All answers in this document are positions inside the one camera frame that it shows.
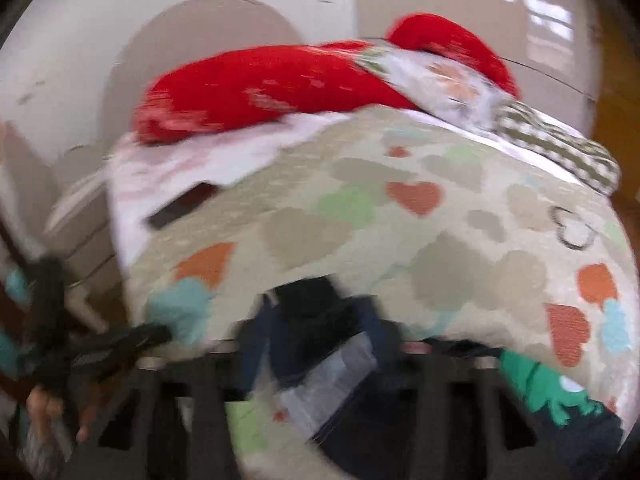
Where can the striped black white garment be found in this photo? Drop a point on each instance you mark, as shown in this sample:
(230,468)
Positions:
(328,385)

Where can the green white patterned pillow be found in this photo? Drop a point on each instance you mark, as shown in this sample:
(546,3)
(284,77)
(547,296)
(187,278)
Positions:
(587,160)

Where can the wooden door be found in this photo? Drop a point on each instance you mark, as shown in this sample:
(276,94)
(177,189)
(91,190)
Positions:
(617,116)

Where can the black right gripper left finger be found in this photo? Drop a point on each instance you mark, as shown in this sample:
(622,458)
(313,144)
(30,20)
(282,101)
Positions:
(167,421)

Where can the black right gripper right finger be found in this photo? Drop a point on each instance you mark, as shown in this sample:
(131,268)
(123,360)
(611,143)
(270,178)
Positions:
(471,425)

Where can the person left hand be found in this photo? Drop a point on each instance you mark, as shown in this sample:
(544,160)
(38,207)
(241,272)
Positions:
(42,408)

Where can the white floral pillow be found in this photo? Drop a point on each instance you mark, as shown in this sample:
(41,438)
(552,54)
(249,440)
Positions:
(441,87)

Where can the red pillow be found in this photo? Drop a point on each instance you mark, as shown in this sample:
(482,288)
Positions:
(436,34)
(242,88)

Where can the heart pattern bed blanket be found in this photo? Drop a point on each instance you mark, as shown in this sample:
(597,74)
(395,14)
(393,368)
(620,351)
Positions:
(453,236)

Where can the black phone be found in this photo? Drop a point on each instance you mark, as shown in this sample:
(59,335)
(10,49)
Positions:
(182,205)

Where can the black pants green dinosaur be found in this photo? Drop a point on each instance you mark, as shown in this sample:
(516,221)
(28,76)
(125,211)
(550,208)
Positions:
(296,326)

